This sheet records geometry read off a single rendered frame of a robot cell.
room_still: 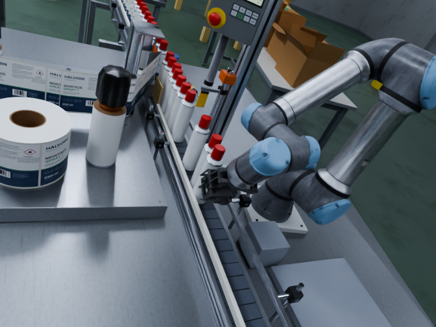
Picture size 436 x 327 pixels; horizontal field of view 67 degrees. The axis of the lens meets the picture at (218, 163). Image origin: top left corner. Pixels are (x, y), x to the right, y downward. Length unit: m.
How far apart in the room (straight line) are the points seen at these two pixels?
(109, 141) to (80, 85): 0.24
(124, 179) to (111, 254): 0.24
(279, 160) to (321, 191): 0.34
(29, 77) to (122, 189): 0.43
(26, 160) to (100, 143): 0.20
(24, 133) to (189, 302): 0.56
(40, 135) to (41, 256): 0.28
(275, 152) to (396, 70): 0.42
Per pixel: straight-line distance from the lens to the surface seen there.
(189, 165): 1.10
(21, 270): 0.88
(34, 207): 0.92
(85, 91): 1.16
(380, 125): 0.97
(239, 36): 1.11
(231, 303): 0.81
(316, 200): 1.01
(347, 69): 0.95
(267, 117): 0.83
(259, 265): 0.84
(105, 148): 1.00
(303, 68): 2.61
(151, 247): 0.94
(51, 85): 1.15
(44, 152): 0.90
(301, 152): 0.76
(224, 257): 0.92
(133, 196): 0.98
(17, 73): 1.15
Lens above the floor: 1.56
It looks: 34 degrees down
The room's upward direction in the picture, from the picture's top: 24 degrees clockwise
